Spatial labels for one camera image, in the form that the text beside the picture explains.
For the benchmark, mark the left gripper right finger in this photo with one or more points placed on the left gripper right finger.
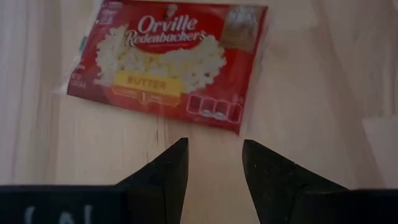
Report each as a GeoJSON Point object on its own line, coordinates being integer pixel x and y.
{"type": "Point", "coordinates": [280, 196]}

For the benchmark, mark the red butter popcorn bag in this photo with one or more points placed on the red butter popcorn bag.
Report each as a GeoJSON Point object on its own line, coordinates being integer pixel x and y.
{"type": "Point", "coordinates": [174, 62]}

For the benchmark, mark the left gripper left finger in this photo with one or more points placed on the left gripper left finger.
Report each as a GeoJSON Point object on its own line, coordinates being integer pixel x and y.
{"type": "Point", "coordinates": [161, 193]}

